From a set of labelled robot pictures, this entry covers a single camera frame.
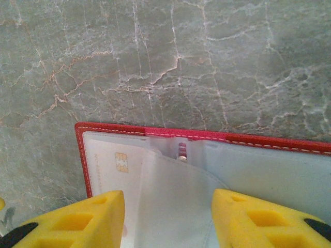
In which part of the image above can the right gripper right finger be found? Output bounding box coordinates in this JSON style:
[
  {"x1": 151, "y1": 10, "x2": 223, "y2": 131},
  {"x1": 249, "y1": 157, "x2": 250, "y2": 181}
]
[{"x1": 211, "y1": 188, "x2": 331, "y2": 248}]

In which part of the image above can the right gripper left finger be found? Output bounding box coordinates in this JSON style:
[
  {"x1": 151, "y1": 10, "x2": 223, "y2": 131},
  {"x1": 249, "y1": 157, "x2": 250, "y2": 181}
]
[{"x1": 0, "y1": 190, "x2": 127, "y2": 248}]

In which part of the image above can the white flowered VIP card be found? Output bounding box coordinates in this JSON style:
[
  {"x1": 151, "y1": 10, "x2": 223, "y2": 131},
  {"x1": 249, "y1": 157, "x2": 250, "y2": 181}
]
[{"x1": 89, "y1": 139, "x2": 146, "y2": 201}]

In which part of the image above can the red leather card holder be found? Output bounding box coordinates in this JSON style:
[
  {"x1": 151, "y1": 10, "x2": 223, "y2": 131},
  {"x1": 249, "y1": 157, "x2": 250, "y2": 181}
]
[{"x1": 74, "y1": 121, "x2": 331, "y2": 248}]

